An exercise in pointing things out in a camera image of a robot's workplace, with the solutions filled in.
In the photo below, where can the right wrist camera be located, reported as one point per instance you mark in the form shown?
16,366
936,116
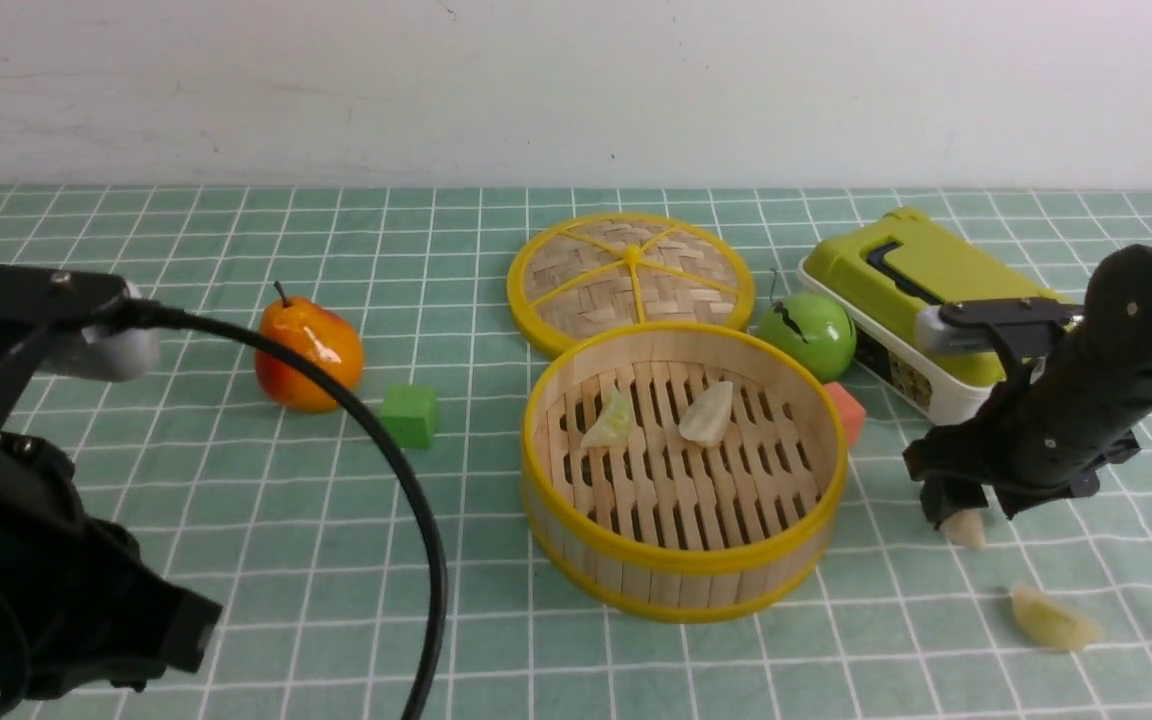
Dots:
1024,327

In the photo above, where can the greenish dumpling bottom edge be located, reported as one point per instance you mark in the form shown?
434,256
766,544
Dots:
614,423

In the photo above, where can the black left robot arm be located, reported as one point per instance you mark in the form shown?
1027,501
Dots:
36,301

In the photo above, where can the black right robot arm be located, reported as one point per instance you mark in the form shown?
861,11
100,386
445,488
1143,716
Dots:
1116,323

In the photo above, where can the green cube block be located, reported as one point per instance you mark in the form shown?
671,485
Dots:
411,414

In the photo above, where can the orange cube block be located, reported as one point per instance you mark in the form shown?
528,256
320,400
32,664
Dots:
851,413

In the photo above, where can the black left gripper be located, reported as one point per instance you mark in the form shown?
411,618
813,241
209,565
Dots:
77,604

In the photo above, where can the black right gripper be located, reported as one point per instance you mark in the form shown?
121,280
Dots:
1043,433

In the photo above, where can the bamboo steamer tray yellow rim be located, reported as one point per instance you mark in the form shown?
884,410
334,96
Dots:
665,529

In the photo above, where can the woven bamboo steamer lid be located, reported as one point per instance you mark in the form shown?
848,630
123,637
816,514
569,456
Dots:
597,273

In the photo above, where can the green apple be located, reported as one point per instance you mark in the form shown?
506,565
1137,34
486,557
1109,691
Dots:
810,328

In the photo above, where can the green checkered tablecloth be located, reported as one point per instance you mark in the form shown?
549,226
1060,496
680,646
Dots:
294,522

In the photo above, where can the white dumpling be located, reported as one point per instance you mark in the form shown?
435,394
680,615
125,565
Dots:
707,419
965,529

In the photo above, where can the orange red pear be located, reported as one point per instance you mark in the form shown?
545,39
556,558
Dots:
314,332

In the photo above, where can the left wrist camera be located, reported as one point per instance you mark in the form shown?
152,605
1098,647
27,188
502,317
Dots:
99,353

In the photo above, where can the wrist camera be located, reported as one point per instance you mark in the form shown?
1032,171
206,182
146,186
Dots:
99,353
1024,327

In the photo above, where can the green lidded white box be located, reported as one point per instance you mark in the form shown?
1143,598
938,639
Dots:
888,272

